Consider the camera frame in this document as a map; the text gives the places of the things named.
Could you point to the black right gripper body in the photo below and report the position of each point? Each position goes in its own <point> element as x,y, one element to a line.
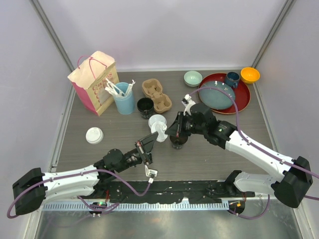
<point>189,127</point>

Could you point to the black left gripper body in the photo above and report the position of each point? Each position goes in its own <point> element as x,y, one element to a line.
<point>143,155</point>

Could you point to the black paper coffee cup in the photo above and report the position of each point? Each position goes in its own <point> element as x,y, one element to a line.
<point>178,142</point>

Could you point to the single white cup lid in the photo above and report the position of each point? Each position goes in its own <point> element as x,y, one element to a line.
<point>156,118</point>

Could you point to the pink kraft paper bag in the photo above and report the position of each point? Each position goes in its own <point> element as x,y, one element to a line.
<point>90,78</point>

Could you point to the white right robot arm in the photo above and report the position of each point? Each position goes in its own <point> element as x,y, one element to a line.
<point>286,178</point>

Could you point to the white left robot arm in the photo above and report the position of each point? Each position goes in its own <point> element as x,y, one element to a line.
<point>36,188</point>

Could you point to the dark blue ceramic plate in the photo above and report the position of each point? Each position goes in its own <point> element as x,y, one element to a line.
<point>216,95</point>

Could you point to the mint green ceramic bowl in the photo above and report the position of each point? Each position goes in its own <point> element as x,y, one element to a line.
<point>192,78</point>

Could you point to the light blue straw cup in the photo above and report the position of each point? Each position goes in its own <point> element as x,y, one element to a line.
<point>125,105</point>

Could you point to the red round tray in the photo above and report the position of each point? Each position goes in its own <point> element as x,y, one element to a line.
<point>242,93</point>

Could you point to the brown cardboard cup carrier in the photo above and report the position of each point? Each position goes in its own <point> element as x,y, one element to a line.
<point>153,89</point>

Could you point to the dark blue ceramic mug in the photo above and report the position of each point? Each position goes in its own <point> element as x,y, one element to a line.
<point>232,79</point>

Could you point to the orange bowl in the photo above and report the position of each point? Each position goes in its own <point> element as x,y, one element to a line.
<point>249,75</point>

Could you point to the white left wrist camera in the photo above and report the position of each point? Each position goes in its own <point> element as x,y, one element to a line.
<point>151,173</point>

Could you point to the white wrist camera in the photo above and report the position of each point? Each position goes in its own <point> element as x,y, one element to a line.
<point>188,103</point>
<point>151,173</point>

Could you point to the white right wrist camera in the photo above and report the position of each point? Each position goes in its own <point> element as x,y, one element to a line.
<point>188,103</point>

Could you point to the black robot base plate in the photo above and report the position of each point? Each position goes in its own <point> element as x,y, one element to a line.
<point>169,192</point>

